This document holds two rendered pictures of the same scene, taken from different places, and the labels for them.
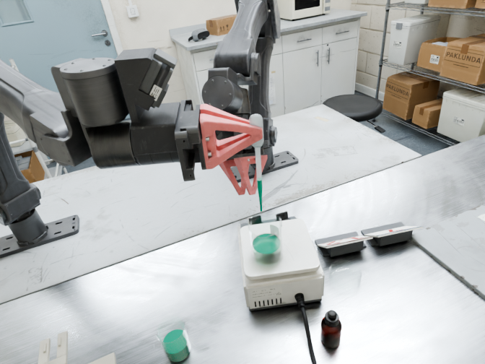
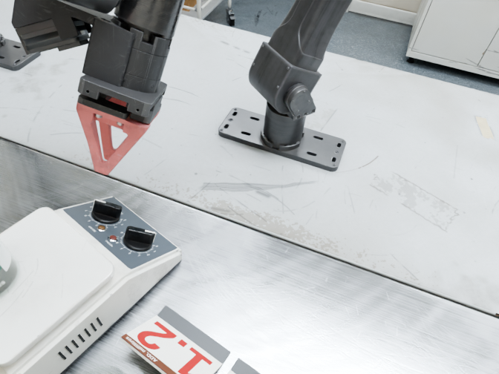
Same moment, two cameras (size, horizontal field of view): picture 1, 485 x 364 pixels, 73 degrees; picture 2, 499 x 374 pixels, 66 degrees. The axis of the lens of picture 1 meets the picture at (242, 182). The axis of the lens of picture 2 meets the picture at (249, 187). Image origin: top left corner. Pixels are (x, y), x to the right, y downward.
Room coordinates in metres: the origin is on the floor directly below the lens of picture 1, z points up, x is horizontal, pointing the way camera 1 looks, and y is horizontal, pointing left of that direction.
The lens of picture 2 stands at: (0.39, -0.30, 1.33)
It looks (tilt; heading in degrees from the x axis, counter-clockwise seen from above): 50 degrees down; 36
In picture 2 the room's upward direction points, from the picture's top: 5 degrees clockwise
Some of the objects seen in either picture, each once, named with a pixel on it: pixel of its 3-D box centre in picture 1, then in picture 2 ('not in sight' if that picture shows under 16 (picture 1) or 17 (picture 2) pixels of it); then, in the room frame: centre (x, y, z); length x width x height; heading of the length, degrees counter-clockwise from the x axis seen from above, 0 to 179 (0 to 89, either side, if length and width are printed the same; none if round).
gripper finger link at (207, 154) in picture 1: (224, 131); not in sight; (0.38, 0.01, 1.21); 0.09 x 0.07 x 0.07; 90
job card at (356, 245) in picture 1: (342, 239); (177, 346); (0.46, -0.18, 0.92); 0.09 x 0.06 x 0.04; 96
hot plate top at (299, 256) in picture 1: (277, 246); (27, 276); (0.40, -0.04, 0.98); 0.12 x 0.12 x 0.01; 1
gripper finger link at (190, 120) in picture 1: (224, 138); not in sight; (0.37, 0.01, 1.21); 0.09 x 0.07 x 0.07; 90
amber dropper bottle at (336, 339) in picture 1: (331, 326); not in sight; (0.27, -0.10, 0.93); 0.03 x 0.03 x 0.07
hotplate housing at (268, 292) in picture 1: (276, 253); (64, 278); (0.42, -0.04, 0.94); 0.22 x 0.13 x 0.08; 1
